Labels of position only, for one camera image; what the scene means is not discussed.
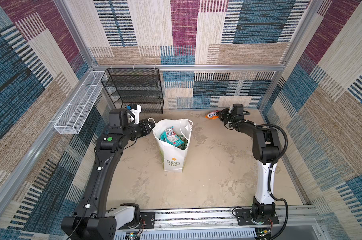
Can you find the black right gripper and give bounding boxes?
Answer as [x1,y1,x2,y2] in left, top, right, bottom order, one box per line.
[215,107,235,125]

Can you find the orange Fox's candy bag back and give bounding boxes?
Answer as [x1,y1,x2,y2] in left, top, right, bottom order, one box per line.
[205,110,220,120]

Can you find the teal white snack packet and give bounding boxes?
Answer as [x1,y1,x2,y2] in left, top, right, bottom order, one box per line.
[160,127,180,147]

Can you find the white floral paper bag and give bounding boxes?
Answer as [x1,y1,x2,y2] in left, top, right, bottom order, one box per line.
[153,119,193,173]

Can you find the green snack bag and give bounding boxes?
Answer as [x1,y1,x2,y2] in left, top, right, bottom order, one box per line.
[177,136,188,151]

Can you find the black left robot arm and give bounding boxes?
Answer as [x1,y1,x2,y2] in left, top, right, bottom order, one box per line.
[61,104,155,240]

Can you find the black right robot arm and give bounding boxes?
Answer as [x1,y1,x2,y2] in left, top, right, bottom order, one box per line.
[217,104,288,225]

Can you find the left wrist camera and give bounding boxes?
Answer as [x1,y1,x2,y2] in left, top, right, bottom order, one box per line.
[127,104,142,124]

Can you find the black wire mesh shelf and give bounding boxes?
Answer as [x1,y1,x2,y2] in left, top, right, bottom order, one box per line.
[101,68,164,114]

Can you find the white wire mesh basket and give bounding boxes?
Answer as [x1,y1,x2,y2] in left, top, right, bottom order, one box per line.
[54,71,104,135]

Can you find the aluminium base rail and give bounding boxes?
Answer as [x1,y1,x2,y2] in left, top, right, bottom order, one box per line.
[63,206,328,240]

